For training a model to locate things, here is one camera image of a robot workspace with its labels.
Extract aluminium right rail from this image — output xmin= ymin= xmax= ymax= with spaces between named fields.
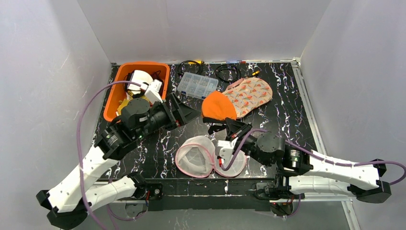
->
xmin=291 ymin=57 xmax=360 ymax=230

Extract orange bra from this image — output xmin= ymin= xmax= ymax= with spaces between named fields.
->
xmin=201 ymin=91 xmax=237 ymax=135

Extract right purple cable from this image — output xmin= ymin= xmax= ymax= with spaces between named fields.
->
xmin=220 ymin=128 xmax=406 ymax=186

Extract black coiled cable right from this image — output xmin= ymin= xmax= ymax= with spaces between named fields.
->
xmin=215 ymin=64 xmax=242 ymax=83

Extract purple cable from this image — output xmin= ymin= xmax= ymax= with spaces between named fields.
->
xmin=76 ymin=80 xmax=150 ymax=230
xmin=220 ymin=128 xmax=406 ymax=186

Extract floral pink fabric pouch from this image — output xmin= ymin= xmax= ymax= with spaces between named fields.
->
xmin=223 ymin=77 xmax=273 ymax=119

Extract white mesh laundry bag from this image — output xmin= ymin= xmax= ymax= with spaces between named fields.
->
xmin=175 ymin=136 xmax=247 ymax=178

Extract orange plastic bin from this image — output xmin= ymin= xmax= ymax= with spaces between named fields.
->
xmin=103 ymin=61 xmax=170 ymax=122

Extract white bra black straps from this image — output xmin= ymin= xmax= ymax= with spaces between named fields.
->
xmin=126 ymin=69 xmax=162 ymax=96

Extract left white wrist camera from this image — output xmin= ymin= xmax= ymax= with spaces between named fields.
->
xmin=140 ymin=80 xmax=163 ymax=104

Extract black coiled cable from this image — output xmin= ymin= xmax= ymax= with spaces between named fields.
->
xmin=215 ymin=64 xmax=242 ymax=83
xmin=177 ymin=60 xmax=204 ymax=77

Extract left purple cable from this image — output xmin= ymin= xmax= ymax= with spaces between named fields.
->
xmin=76 ymin=80 xmax=150 ymax=230

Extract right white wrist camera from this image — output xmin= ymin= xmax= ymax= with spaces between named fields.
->
xmin=215 ymin=138 xmax=238 ymax=161

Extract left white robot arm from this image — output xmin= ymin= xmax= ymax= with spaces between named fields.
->
xmin=36 ymin=93 xmax=200 ymax=230

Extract yellow bra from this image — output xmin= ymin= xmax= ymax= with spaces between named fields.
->
xmin=116 ymin=98 xmax=131 ymax=116

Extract black coiled cable left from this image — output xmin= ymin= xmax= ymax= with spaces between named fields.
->
xmin=177 ymin=60 xmax=204 ymax=77

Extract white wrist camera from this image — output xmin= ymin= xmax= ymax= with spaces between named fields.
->
xmin=215 ymin=138 xmax=238 ymax=161
xmin=140 ymin=80 xmax=163 ymax=104

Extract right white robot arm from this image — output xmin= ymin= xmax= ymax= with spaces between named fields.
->
xmin=221 ymin=118 xmax=392 ymax=204

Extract clear plastic screw box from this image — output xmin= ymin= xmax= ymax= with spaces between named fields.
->
xmin=177 ymin=72 xmax=219 ymax=99

